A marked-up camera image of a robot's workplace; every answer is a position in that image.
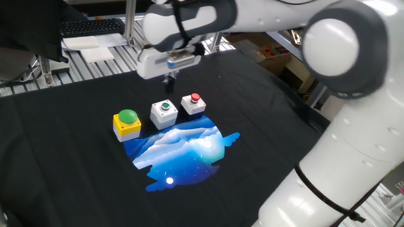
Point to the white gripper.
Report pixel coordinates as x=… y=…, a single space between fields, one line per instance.
x=151 y=64

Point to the white box red button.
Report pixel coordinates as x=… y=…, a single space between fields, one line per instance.
x=192 y=107

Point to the white box small green button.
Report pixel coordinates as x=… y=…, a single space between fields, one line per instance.
x=162 y=118

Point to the yellow box large green button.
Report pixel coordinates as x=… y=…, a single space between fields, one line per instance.
x=126 y=127

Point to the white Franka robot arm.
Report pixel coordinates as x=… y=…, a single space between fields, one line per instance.
x=347 y=126

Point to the white paper sheet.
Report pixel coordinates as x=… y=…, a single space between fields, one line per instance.
x=107 y=40

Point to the white foam pad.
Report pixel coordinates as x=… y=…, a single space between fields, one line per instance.
x=96 y=55

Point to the black computer keyboard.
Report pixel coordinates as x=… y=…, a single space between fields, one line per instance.
x=91 y=27

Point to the open cardboard box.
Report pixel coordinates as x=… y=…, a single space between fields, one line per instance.
x=271 y=55

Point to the black cloth blue print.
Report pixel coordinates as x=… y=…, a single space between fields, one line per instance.
x=63 y=157

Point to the black fabric cover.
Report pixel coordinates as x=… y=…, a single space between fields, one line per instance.
x=28 y=25

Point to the small binder clip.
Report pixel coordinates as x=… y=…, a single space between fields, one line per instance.
x=400 y=186

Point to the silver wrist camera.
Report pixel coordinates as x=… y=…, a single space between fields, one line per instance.
x=181 y=60

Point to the aluminium frame post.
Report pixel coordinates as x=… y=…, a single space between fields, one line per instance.
x=130 y=19

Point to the small aluminium bracket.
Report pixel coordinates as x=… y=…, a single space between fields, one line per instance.
x=45 y=71

